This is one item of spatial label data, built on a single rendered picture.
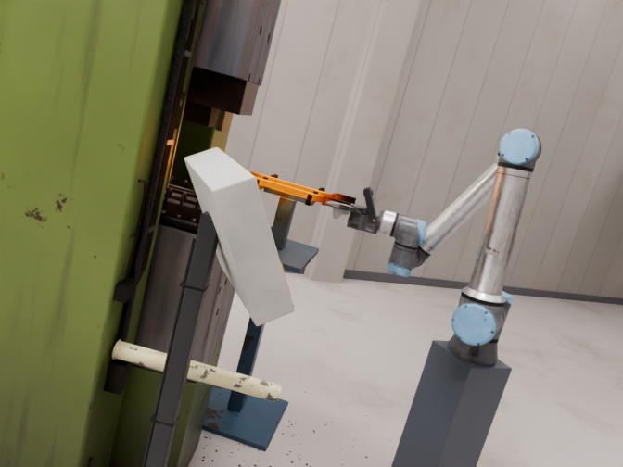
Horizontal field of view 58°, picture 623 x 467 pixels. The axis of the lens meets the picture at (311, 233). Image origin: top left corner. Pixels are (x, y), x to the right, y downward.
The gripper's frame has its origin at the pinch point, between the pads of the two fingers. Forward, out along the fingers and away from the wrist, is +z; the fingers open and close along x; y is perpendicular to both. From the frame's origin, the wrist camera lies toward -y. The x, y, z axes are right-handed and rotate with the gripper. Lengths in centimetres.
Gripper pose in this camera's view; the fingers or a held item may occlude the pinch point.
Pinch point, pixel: (330, 200)
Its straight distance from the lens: 209.1
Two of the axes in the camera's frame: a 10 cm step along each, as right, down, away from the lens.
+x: 1.9, -1.6, 9.7
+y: -2.5, 9.4, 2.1
